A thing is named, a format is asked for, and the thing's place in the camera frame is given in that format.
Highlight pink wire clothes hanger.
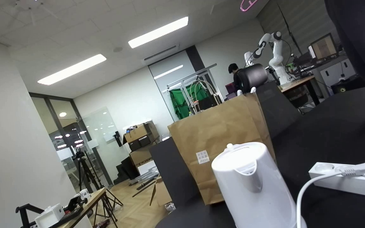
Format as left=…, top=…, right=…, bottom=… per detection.
left=239, top=0, right=259, bottom=12

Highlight green cloth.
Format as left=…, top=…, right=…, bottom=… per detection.
left=169, top=81, right=212, bottom=120

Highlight brown paper bag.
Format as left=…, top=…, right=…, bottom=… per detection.
left=168, top=92, right=277, bottom=206

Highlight metal clothes rack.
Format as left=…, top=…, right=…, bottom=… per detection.
left=165, top=62, right=226, bottom=115

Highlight cardboard box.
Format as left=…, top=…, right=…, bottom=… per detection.
left=123, top=119, right=163, bottom=152
left=130, top=144, right=155, bottom=167

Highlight dark grey panel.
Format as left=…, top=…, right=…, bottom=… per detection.
left=256, top=79, right=302, bottom=140
left=150, top=136, right=201, bottom=209

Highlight person in dark clothes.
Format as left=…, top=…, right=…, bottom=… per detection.
left=227, top=62, right=251, bottom=93

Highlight black office chair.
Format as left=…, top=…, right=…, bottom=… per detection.
left=244, top=62, right=274, bottom=93

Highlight long ceiling light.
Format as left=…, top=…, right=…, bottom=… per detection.
left=37, top=53, right=108, bottom=86
left=127, top=15, right=190, bottom=49

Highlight white electric kettle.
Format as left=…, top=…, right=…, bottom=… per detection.
left=211, top=140, right=308, bottom=228

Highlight wooden desk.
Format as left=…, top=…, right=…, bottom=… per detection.
left=279, top=74, right=321, bottom=106

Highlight small wooden table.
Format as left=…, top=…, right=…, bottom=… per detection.
left=60, top=187, right=121, bottom=228

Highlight grey window blind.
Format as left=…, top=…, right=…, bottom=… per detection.
left=256, top=0, right=345, bottom=55

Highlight computer monitor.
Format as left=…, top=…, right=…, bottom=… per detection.
left=308, top=33, right=340, bottom=60

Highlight white cabinet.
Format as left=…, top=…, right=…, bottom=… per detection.
left=320, top=55, right=358, bottom=87

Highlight white box device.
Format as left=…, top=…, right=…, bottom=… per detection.
left=35, top=202, right=66, bottom=228

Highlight white power strip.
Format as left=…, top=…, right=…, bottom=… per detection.
left=308, top=160, right=365, bottom=200

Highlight black metal stand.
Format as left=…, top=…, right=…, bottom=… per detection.
left=16, top=202, right=45, bottom=228

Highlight black camera tripod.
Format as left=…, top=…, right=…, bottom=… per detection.
left=70, top=149, right=125, bottom=207

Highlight white power cable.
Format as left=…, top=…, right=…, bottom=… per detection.
left=296, top=166, right=365, bottom=228

